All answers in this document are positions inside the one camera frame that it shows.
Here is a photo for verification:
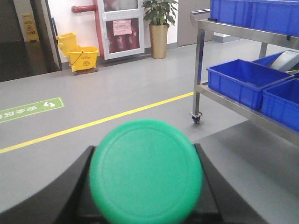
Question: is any yellow mop bucket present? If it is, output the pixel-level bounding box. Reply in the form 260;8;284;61
56;32;99;75

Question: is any blue bin cart front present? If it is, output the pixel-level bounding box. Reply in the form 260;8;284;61
261;78;299;131

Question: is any potted green plant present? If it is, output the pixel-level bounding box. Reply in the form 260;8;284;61
142;0;178;59

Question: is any blue bin on cart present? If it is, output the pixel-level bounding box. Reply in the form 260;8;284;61
206;59;294;111

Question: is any blue bin cart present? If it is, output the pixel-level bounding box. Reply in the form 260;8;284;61
261;78;299;131
209;0;299;37

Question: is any green floor sign sticker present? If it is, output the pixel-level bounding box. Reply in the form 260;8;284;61
0;97;64;123

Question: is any blue bin cart top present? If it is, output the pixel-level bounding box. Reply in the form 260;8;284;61
209;0;299;37

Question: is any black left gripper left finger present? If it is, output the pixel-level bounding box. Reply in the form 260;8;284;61
0;146;103;224

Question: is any red fire pipe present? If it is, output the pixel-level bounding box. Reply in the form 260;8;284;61
71;0;104;56

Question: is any green mushroom push button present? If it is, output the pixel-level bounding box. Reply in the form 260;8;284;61
89;119;203;224

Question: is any yellow wet floor sign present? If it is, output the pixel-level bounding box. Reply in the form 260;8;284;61
22;14;39;42

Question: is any fire extinguisher cabinet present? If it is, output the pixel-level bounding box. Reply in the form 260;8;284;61
93;0;144;60

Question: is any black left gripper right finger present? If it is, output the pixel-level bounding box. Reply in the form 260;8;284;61
186;143;267;224

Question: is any steel trolley cart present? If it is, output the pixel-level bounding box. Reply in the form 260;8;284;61
190;9;299;145

